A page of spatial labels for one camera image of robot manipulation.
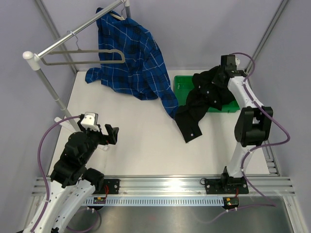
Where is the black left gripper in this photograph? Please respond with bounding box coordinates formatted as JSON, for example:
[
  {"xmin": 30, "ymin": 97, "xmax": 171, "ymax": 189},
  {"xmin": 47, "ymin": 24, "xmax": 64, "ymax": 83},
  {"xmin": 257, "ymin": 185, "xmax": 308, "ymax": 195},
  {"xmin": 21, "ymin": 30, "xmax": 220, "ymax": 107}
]
[{"xmin": 78, "ymin": 120, "xmax": 119, "ymax": 164}]

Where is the black button shirt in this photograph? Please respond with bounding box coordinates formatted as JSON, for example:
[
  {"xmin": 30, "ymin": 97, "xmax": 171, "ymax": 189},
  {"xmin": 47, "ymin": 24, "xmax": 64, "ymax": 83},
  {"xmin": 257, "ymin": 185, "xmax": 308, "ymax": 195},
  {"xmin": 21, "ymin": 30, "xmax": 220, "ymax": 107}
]
[{"xmin": 174, "ymin": 66, "xmax": 235, "ymax": 143}]

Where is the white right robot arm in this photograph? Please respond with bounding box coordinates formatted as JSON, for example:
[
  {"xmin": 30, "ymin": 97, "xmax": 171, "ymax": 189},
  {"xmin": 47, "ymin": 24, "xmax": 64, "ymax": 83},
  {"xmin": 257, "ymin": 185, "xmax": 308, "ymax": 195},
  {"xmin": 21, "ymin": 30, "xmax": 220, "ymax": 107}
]
[{"xmin": 214, "ymin": 54, "xmax": 273, "ymax": 194}]

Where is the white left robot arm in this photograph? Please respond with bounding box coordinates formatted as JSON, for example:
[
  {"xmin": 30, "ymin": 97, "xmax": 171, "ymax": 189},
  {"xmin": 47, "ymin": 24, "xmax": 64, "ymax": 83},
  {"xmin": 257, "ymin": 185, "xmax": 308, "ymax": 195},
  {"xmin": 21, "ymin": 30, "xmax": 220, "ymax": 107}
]
[{"xmin": 23, "ymin": 124, "xmax": 119, "ymax": 233}]

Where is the blue plaid shirt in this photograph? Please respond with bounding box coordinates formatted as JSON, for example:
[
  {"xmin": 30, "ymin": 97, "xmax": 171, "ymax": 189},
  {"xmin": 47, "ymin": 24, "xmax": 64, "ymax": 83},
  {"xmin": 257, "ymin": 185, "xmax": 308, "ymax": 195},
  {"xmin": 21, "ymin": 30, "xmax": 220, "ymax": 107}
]
[{"xmin": 85, "ymin": 14, "xmax": 178, "ymax": 118}]

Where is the wooden hanger of blue shirt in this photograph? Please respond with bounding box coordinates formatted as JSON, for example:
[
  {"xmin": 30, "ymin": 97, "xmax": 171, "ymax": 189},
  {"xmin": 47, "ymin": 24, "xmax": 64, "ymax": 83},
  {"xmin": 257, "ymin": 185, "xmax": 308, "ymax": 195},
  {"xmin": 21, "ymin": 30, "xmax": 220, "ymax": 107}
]
[{"xmin": 109, "ymin": 5, "xmax": 131, "ymax": 20}]

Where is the green plastic tray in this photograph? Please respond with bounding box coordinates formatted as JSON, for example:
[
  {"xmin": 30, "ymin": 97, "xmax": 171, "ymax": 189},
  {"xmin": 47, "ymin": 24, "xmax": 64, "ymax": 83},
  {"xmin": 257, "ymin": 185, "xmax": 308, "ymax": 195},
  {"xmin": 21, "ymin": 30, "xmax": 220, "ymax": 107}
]
[{"xmin": 173, "ymin": 75, "xmax": 240, "ymax": 113}]

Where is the silver clothes rack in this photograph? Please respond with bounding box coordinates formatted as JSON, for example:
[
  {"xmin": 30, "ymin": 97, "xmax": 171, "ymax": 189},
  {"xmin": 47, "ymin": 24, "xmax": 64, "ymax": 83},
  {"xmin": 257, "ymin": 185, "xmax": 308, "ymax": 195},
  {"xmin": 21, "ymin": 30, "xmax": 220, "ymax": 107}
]
[{"xmin": 22, "ymin": 0, "xmax": 129, "ymax": 133}]

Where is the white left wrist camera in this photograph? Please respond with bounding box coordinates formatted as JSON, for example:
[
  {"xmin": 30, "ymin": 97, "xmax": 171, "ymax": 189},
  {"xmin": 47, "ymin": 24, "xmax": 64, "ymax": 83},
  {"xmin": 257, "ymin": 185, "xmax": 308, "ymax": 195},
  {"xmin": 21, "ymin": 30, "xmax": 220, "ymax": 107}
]
[{"xmin": 80, "ymin": 112, "xmax": 100, "ymax": 132}]

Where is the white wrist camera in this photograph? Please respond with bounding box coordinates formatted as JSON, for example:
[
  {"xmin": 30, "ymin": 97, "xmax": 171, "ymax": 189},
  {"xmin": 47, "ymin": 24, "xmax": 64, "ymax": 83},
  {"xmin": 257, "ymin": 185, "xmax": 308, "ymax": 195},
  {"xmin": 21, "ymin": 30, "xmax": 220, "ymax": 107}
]
[
  {"xmin": 80, "ymin": 112, "xmax": 100, "ymax": 132},
  {"xmin": 235, "ymin": 57, "xmax": 241, "ymax": 66}
]

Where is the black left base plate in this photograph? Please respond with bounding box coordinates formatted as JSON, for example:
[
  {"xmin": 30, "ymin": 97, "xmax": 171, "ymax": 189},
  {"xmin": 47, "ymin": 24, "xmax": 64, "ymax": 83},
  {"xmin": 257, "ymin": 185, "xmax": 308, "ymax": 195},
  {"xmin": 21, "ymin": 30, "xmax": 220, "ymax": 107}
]
[{"xmin": 96, "ymin": 179, "xmax": 120, "ymax": 195}]

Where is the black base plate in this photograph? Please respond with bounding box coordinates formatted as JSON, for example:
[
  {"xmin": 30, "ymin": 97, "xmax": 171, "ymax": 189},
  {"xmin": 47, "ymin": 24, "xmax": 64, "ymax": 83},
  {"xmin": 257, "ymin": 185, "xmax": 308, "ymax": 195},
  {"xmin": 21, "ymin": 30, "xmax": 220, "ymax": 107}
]
[
  {"xmin": 200, "ymin": 178, "xmax": 249, "ymax": 195},
  {"xmin": 96, "ymin": 179, "xmax": 120, "ymax": 195}
]

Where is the aluminium mounting rail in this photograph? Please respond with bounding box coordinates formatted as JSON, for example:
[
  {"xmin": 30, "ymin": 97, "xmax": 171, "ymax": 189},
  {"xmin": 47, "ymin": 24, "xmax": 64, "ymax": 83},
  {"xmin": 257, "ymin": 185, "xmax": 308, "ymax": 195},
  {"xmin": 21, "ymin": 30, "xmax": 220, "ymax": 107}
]
[{"xmin": 31, "ymin": 175, "xmax": 296, "ymax": 197}]

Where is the white slotted cable duct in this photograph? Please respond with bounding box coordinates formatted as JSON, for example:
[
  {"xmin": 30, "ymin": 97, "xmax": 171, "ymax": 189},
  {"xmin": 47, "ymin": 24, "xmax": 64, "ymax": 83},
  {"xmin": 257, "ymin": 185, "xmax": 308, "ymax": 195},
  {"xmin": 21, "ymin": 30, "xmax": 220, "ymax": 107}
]
[{"xmin": 82, "ymin": 197, "xmax": 224, "ymax": 206}]

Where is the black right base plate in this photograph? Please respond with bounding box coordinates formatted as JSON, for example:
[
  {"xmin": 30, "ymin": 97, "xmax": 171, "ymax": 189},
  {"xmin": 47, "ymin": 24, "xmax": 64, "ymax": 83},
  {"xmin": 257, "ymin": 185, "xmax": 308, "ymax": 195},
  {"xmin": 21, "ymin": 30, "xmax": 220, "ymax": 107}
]
[{"xmin": 200, "ymin": 178, "xmax": 249, "ymax": 195}]

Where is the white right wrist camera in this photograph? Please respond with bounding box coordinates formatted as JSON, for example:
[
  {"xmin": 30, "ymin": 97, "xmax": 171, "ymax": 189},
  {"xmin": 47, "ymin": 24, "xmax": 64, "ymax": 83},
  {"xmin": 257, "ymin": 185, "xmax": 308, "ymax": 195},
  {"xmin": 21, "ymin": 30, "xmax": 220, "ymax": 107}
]
[{"xmin": 235, "ymin": 57, "xmax": 241, "ymax": 66}]

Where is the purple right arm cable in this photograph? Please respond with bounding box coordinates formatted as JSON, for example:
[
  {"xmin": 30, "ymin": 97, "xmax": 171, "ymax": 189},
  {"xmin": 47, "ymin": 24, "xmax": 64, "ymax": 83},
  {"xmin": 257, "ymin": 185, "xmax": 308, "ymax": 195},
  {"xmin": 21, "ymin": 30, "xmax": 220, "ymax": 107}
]
[{"xmin": 194, "ymin": 52, "xmax": 291, "ymax": 224}]

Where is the aluminium frame post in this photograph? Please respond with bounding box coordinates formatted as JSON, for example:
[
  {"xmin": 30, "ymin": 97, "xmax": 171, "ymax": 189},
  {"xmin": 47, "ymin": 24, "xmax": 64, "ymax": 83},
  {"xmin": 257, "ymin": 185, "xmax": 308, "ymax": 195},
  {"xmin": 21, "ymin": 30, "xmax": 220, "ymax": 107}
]
[{"xmin": 252, "ymin": 0, "xmax": 290, "ymax": 61}]

